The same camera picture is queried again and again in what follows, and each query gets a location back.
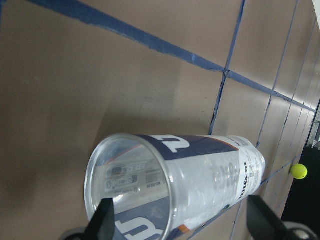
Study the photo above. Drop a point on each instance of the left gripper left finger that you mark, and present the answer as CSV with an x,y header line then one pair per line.
x,y
102,224

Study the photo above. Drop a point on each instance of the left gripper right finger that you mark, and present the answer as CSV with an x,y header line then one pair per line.
x,y
262,222

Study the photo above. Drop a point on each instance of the clear plastic tennis ball can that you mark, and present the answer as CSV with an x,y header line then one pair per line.
x,y
163,186

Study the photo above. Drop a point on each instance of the centre yellow tennis ball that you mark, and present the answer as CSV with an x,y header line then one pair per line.
x,y
298,171

